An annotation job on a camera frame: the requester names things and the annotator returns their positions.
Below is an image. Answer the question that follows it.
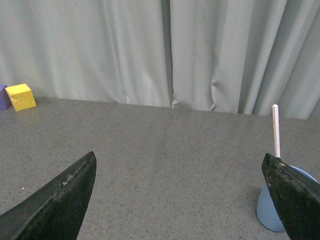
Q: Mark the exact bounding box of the yellow foam cube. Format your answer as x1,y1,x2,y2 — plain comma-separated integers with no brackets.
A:
5,83,37,112

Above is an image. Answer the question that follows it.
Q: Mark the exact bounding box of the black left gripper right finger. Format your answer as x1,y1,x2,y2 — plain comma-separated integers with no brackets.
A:
261,153,320,240

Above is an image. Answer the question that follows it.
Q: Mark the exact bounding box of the purple foam cube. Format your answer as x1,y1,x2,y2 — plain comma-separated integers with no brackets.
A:
0,84,12,110

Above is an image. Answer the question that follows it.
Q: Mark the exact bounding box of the white chopstick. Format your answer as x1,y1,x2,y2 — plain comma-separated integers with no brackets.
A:
272,104,281,158

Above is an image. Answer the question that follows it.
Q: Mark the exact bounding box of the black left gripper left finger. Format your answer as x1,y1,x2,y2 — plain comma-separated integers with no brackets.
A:
0,151,97,240

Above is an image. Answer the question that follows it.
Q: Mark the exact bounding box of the grey curtain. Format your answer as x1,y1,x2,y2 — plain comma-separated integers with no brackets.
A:
0,0,320,120

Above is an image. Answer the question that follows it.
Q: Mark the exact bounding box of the blue plastic cup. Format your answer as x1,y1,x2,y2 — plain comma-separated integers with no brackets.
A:
256,168,315,232

